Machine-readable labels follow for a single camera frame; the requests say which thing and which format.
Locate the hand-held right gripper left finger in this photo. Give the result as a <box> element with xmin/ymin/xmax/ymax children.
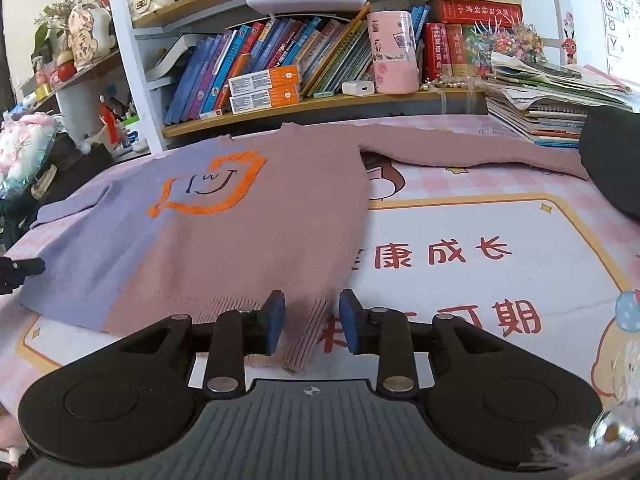
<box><xmin>117</xmin><ymin>290</ymin><xmax>287</xmax><ymax>397</ymax></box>

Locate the alphabet wall poster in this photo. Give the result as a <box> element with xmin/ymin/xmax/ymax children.
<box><xmin>594</xmin><ymin>0</ymin><xmax>640</xmax><ymax>77</ymax></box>

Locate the pink cylindrical container with stickers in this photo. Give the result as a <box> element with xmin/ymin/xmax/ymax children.
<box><xmin>367</xmin><ymin>9</ymin><xmax>421</xmax><ymax>95</ymax></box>

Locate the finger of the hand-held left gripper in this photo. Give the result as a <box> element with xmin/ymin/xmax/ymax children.
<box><xmin>0</xmin><ymin>257</ymin><xmax>47</xmax><ymax>296</ymax></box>

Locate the pink wrapped flower bouquet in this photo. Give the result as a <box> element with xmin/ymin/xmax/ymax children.
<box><xmin>0</xmin><ymin>112</ymin><xmax>64</xmax><ymax>197</ymax></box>

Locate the reindeer wall sticker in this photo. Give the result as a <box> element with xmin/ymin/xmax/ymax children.
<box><xmin>559</xmin><ymin>11</ymin><xmax>579</xmax><ymax>64</ymax></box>

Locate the white frame wooden bookshelf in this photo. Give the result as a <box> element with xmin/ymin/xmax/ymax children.
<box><xmin>102</xmin><ymin>0</ymin><xmax>567</xmax><ymax>155</ymax></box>

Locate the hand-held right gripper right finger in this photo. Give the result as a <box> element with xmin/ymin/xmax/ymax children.
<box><xmin>338</xmin><ymin>289</ymin><xmax>502</xmax><ymax>396</ymax></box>

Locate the purple and mauve knit sweater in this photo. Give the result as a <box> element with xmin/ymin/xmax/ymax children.
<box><xmin>20</xmin><ymin>122</ymin><xmax>592</xmax><ymax>374</ymax></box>

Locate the dark cloth bag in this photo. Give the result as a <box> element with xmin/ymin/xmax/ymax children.
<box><xmin>579</xmin><ymin>104</ymin><xmax>640</xmax><ymax>222</ymax></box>

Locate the green potted plant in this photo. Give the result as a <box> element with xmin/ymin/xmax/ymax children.
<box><xmin>32</xmin><ymin>0</ymin><xmax>81</xmax><ymax>61</ymax></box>

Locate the orange and white carton box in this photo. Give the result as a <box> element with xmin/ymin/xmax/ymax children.
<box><xmin>229</xmin><ymin>85</ymin><xmax>304</xmax><ymax>115</ymax></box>
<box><xmin>228</xmin><ymin>64</ymin><xmax>303</xmax><ymax>96</ymax></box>

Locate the red tassel ornament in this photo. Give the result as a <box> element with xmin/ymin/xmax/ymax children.
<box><xmin>98</xmin><ymin>93</ymin><xmax>119</xmax><ymax>144</ymax></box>

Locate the leaning white open booklet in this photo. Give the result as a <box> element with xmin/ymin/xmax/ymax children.
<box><xmin>144</xmin><ymin>34</ymin><xmax>207</xmax><ymax>82</ymax></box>

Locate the thick red book lying flat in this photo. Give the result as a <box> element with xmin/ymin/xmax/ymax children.
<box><xmin>439</xmin><ymin>0</ymin><xmax>524</xmax><ymax>24</ymax></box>

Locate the colourful bead flower bunch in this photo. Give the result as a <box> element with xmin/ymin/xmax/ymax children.
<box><xmin>471</xmin><ymin>19</ymin><xmax>547</xmax><ymax>67</ymax></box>

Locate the clear crystal ball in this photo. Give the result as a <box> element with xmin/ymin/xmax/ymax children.
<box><xmin>586</xmin><ymin>406</ymin><xmax>640</xmax><ymax>455</ymax></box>

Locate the row of colourful children's books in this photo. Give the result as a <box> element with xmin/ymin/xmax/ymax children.
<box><xmin>164</xmin><ymin>4</ymin><xmax>432</xmax><ymax>126</ymax></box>

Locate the pearl bead string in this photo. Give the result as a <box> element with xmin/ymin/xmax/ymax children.
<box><xmin>421</xmin><ymin>74</ymin><xmax>482</xmax><ymax>94</ymax></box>

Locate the pink cartoon printed table mat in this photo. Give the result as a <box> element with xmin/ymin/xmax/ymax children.
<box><xmin>0</xmin><ymin>112</ymin><xmax>640</xmax><ymax>480</ymax></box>

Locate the stack of notebooks and papers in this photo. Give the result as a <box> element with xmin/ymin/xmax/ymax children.
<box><xmin>484</xmin><ymin>51</ymin><xmax>637</xmax><ymax>149</ymax></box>

